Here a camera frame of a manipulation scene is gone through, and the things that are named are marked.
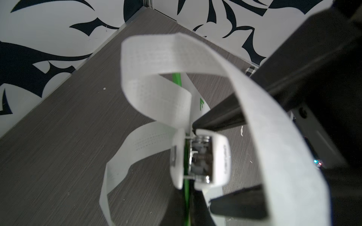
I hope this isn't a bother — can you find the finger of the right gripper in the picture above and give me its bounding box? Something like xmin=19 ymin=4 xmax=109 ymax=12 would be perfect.
xmin=192 ymin=93 xmax=246 ymax=132
xmin=209 ymin=185 xmax=268 ymax=220

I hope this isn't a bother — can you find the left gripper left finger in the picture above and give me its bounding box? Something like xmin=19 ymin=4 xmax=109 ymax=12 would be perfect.
xmin=159 ymin=188 xmax=185 ymax=226

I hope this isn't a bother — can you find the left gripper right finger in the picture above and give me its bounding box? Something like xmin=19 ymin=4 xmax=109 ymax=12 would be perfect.
xmin=190 ymin=190 xmax=215 ymax=226

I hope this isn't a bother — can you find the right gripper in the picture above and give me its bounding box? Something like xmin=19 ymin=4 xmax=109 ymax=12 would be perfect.
xmin=252 ymin=1 xmax=362 ymax=226

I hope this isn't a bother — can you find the small white stapler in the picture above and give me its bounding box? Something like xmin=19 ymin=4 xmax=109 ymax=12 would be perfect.
xmin=170 ymin=129 xmax=232 ymax=191

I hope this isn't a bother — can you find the white green paper bag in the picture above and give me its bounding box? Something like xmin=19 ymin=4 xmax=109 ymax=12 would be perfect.
xmin=99 ymin=33 xmax=332 ymax=226

